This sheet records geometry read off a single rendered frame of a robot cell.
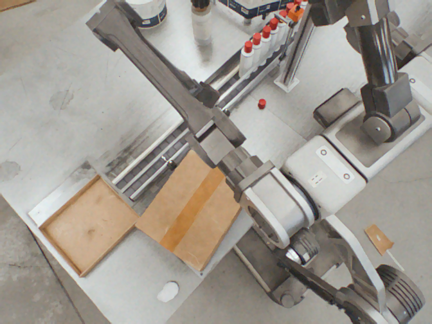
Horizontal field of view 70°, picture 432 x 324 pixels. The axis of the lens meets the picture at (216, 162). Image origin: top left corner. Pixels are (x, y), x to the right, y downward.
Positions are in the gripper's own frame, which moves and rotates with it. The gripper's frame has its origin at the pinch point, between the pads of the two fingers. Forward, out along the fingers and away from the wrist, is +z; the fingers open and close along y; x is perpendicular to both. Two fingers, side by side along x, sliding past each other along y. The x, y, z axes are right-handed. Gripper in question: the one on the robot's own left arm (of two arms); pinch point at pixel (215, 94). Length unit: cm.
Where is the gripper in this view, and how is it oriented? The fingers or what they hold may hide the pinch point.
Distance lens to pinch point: 133.1
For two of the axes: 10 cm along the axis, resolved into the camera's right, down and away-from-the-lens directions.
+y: -7.2, -6.5, 2.2
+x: -5.3, 7.3, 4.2
